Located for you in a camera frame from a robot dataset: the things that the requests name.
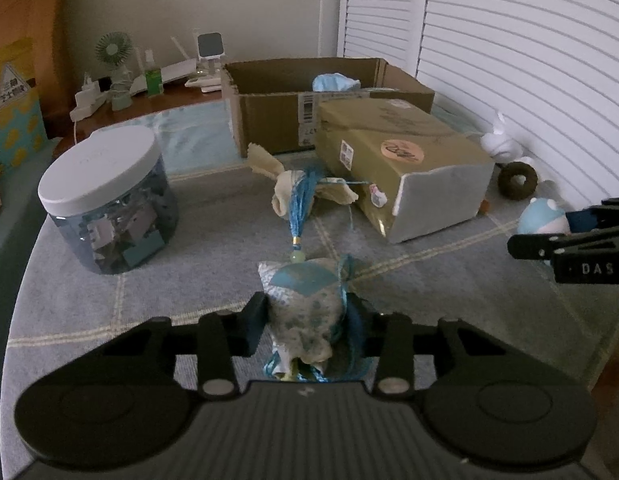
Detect white device on stand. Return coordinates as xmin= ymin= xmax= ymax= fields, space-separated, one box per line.
xmin=194 ymin=32 xmax=226 ymax=75

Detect narrow white louvered door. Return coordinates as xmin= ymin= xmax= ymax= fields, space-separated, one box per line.
xmin=338 ymin=0 xmax=433 ymax=81

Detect wooden headboard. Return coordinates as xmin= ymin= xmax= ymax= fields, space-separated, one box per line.
xmin=0 ymin=0 xmax=77 ymax=141

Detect yellow and blue snack bag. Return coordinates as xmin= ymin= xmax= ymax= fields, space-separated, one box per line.
xmin=0 ymin=36 xmax=46 ymax=177

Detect beige cloth pouch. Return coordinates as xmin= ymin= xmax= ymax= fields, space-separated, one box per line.
xmin=246 ymin=142 xmax=361 ymax=222

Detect white power strip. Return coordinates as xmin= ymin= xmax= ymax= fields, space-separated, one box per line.
xmin=70 ymin=74 xmax=112 ymax=122

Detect clear jar with white lid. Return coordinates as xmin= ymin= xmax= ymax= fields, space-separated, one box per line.
xmin=38 ymin=126 xmax=181 ymax=276

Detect tan box with white end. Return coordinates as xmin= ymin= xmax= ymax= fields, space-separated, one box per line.
xmin=313 ymin=99 xmax=496 ymax=245

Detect wide white louvered door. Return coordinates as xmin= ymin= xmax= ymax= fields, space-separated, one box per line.
xmin=414 ymin=0 xmax=619 ymax=211

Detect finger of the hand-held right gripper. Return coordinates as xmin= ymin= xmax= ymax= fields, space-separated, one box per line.
xmin=564 ymin=198 xmax=619 ymax=234
xmin=507 ymin=224 xmax=619 ymax=262

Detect teal bed sheet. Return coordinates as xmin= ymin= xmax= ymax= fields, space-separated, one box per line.
xmin=0 ymin=135 xmax=60 ymax=461

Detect blue tassel with bead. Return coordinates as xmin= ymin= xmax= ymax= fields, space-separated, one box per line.
xmin=286 ymin=166 xmax=323 ymax=266

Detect floral sachet pouch blue label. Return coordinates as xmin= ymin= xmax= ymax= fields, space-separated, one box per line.
xmin=258 ymin=254 xmax=366 ymax=378

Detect dark ring toy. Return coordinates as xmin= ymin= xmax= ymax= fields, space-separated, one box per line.
xmin=497 ymin=159 xmax=539 ymax=202

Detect blue face mask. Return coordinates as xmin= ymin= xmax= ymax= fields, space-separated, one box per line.
xmin=312 ymin=73 xmax=361 ymax=94

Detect blue and white plush toy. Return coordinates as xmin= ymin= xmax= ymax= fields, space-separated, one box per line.
xmin=517 ymin=197 xmax=573 ymax=237

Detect white rabbit figure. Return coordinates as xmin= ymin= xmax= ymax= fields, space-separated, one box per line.
xmin=478 ymin=111 xmax=524 ymax=162

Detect small green desk fan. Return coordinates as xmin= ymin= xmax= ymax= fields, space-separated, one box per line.
xmin=94 ymin=32 xmax=134 ymax=112

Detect cardboard box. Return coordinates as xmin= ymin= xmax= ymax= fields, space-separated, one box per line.
xmin=220 ymin=56 xmax=436 ymax=158

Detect white router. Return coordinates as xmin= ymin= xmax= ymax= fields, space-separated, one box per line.
xmin=129 ymin=35 xmax=201 ymax=97

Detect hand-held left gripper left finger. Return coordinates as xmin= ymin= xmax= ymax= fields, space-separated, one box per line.
xmin=104 ymin=291 xmax=270 ymax=397

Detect wooden nightstand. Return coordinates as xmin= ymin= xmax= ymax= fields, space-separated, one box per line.
xmin=43 ymin=79 xmax=231 ymax=157

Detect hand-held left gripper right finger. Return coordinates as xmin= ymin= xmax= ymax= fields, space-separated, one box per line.
xmin=347 ymin=294 xmax=540 ymax=395

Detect green bottle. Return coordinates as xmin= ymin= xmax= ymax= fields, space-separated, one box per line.
xmin=144 ymin=49 xmax=163 ymax=97

